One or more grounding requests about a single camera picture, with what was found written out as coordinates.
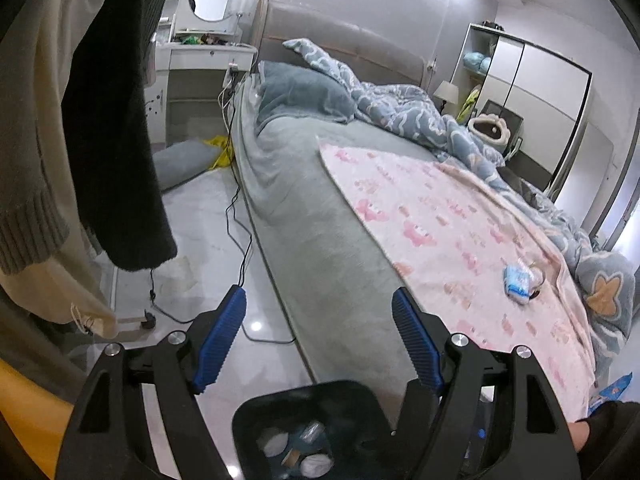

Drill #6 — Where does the dark teal trash bin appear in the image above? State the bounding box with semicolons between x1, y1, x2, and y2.
232;380;397;479

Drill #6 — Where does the white wardrobe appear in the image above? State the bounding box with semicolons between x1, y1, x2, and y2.
449;24;593;200

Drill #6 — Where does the pink cartoon print blanket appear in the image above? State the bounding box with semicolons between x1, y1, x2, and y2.
320;143;596;420

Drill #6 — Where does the white clothes rack base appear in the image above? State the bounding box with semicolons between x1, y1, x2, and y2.
115;310;156;333

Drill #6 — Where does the bedside table lamp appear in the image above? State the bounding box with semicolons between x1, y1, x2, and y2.
434;80;459;115

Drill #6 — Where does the cream cat bed house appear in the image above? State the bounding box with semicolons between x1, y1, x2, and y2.
468;114;511;152

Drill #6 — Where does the grey bed sheet mattress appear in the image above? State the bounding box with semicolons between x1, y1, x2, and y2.
231;75;434;412

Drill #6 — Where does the white dressing table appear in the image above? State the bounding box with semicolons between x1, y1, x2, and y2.
144;0;257;152

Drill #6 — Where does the blue-grey pillow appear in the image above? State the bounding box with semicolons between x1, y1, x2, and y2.
256;61;356;132

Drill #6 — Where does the black floor cable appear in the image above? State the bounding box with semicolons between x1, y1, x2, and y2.
146;71;298;346

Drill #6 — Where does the grey floor cushion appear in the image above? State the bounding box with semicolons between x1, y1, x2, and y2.
153;139;215;192

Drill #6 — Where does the black hanging garment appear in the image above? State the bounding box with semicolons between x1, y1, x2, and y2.
62;0;177;272

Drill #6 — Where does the brown tape roll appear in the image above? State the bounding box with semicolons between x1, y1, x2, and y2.
281;448;302;469

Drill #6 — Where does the grey upholstered headboard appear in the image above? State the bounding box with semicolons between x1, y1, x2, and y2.
245;0;427;89

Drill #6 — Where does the person's right hand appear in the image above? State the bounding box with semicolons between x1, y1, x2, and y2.
567;420;590;453

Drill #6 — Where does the light blue tissue packet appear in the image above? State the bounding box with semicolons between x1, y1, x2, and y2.
503;264;532;304

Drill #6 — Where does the grey knit hanging sweater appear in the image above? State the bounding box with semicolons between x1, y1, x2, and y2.
1;81;70;274

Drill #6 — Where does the blue plush toy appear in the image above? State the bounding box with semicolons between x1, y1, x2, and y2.
462;51;492;75

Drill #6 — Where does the yellow plastic bag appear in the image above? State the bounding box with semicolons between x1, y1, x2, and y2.
203;136;234;170

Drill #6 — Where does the white tissue ball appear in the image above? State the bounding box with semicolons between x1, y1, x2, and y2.
299;454;334;479
262;431;288;458

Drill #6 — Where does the blue cloud pattern duvet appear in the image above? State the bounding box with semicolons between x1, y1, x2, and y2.
283;38;636;365

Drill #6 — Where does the grey cat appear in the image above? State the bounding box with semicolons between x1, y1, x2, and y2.
497;166;540;209

